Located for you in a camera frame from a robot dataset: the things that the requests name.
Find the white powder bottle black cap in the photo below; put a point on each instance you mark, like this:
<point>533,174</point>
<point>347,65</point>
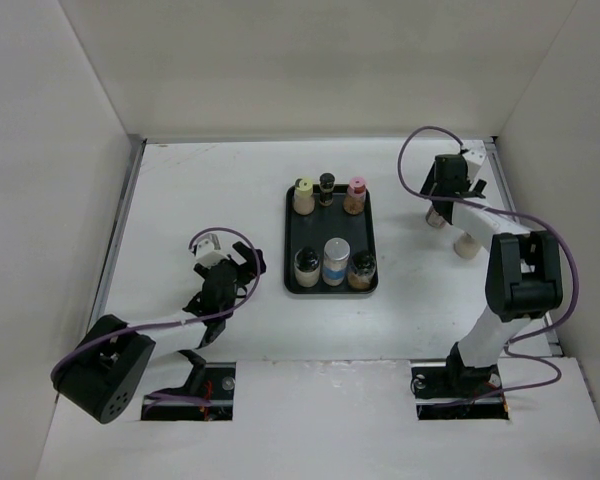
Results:
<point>307,266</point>

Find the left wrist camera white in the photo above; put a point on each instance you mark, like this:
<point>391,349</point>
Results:
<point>207,250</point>

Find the yellow cap spice bottle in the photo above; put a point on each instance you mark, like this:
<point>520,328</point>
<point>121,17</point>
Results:
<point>303,201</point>

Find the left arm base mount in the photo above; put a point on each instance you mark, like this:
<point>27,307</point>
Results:
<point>206,395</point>

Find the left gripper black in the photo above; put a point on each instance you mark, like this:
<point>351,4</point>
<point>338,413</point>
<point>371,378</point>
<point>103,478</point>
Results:
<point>248,255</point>

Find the small black pepper bottle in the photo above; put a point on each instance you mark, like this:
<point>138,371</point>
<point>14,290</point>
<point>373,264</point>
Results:
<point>326,187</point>

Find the black rectangular tray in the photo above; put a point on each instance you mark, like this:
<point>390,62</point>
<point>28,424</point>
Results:
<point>315,229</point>

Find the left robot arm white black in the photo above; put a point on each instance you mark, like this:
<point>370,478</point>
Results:
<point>159,362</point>

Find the white powder bottle silver cap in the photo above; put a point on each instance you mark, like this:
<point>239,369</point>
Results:
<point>466,247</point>

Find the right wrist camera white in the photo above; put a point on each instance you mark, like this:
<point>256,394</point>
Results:
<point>475,158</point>

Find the tall blue label spice jar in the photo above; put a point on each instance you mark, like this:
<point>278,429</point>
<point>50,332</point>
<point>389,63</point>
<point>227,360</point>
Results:
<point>336,255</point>

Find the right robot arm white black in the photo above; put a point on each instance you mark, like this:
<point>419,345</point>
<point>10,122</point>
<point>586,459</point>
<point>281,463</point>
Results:
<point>523,280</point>

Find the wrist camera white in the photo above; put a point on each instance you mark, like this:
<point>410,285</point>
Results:
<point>207,250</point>
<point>475,158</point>

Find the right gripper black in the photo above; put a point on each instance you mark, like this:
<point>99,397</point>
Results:
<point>431,185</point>

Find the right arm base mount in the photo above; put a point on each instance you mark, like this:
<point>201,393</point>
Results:
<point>439,397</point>

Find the brown spice bottle black cap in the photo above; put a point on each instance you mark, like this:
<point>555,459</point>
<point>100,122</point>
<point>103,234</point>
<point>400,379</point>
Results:
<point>361,270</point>

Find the pink cap spice bottle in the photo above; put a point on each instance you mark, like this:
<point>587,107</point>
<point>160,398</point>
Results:
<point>355,198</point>

